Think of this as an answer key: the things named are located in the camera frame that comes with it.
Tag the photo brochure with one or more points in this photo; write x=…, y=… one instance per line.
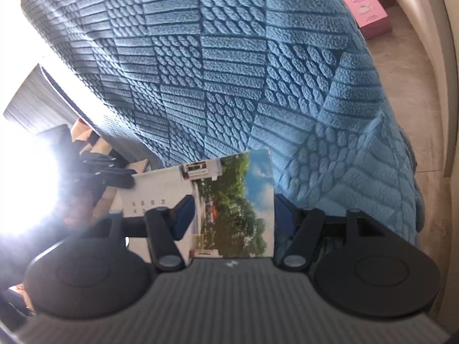
x=229, y=200

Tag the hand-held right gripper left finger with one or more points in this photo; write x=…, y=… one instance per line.
x=184, y=216

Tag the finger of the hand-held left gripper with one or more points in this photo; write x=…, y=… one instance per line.
x=118, y=180
x=104, y=163

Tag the pink cardboard box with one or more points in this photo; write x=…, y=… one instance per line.
x=362, y=7

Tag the blue quilted seat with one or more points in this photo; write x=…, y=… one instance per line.
x=233, y=61

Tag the grey curtain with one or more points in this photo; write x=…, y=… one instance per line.
x=32, y=96

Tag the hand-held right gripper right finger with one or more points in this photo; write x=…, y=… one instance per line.
x=283, y=215

